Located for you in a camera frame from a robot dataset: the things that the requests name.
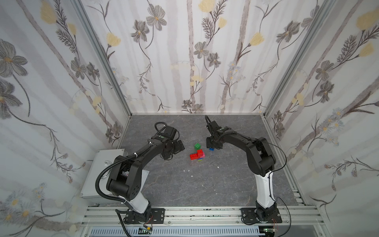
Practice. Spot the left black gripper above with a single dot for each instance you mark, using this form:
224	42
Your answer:
177	145

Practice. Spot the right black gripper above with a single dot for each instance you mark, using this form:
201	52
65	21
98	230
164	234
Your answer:
213	141

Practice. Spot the red square lego brick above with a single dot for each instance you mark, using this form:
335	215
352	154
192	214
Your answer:
199	153

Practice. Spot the long red lego brick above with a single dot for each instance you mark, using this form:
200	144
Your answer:
194	156

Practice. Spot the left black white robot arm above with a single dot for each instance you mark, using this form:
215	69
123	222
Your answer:
125	179

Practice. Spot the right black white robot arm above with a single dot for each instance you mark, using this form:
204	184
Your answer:
260	159

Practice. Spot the grey metal control box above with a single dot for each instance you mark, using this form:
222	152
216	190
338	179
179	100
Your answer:
102	160

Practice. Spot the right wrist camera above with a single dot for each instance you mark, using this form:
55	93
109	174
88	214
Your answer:
213	124

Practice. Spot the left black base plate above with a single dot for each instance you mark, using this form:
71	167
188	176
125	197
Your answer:
151	216

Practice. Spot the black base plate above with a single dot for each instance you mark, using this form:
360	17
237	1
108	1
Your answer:
151	216
251	216

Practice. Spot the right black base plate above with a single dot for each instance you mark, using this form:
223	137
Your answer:
251	216

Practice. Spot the white slotted cable duct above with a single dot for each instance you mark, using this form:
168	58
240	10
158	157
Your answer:
193	231

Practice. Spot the aluminium mounting rail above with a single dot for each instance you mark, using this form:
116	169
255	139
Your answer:
206	216

